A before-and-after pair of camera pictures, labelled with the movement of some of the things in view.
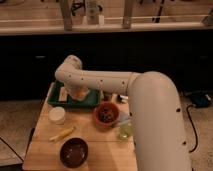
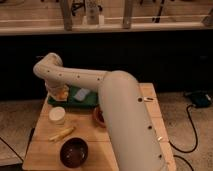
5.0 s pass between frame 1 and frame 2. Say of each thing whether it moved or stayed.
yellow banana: stayed
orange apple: moved
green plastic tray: stayed
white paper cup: stayed
